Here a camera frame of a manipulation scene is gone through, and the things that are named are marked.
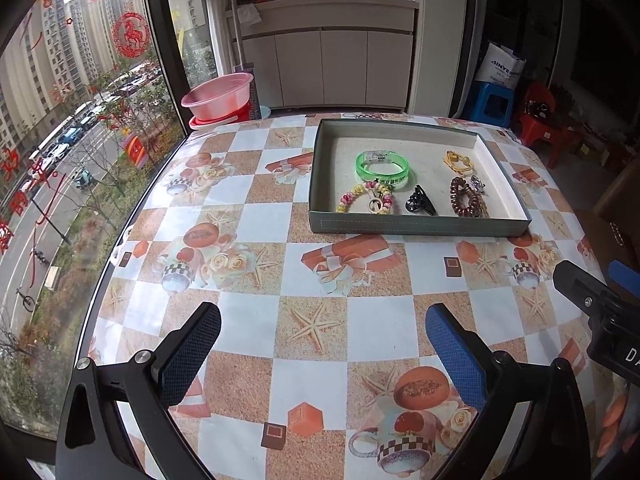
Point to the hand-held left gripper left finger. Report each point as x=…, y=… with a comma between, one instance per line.
x=187, y=355

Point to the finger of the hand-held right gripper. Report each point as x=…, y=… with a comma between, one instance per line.
x=627, y=275
x=580, y=287

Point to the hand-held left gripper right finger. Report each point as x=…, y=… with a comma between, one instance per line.
x=455, y=360

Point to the black claw hair clip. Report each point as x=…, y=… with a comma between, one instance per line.
x=417, y=200

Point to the grey cardboard tray box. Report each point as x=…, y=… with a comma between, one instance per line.
x=345, y=160

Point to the red plastic chair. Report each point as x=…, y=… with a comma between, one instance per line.
x=542, y=132

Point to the blue plastic stool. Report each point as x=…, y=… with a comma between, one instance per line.
x=487, y=102

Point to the red lantern window sticker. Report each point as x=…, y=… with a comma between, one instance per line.
x=136, y=150

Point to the red character window stickers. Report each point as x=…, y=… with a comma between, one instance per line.
x=20, y=200

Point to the white printed bag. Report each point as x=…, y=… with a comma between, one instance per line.
x=500, y=67

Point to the red plastic bucket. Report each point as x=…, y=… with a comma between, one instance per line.
x=240, y=112

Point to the pink plastic basin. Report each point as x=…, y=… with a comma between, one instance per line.
x=215, y=102

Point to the light blue basin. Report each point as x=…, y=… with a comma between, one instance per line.
x=264, y=112

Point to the white cabinet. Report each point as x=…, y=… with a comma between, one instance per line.
x=345, y=65

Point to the red horse window sticker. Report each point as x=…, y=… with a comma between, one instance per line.
x=131, y=35

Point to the white crumpled cloth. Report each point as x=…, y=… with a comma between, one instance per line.
x=248, y=14

